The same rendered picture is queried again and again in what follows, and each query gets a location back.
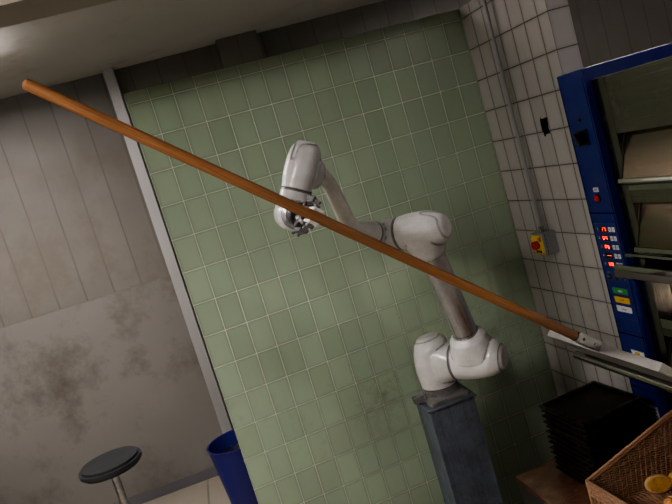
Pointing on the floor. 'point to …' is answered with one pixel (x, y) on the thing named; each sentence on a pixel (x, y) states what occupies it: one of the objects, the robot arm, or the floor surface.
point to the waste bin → (232, 468)
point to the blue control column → (571, 82)
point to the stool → (111, 468)
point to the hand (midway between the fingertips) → (313, 216)
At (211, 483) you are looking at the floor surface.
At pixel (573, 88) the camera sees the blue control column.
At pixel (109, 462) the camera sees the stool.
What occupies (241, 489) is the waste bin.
